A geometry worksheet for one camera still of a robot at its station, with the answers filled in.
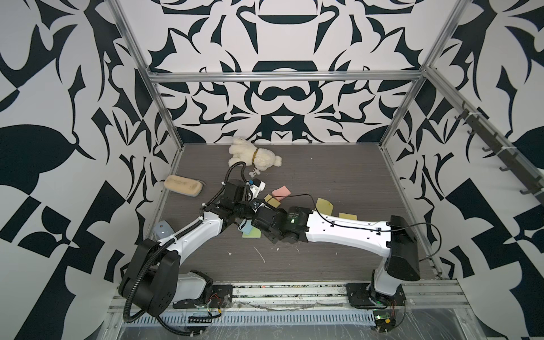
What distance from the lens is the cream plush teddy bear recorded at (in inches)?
41.4

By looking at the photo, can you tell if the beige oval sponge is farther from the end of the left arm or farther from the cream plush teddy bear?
the end of the left arm

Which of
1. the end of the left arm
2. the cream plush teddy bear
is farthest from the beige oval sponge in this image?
the end of the left arm
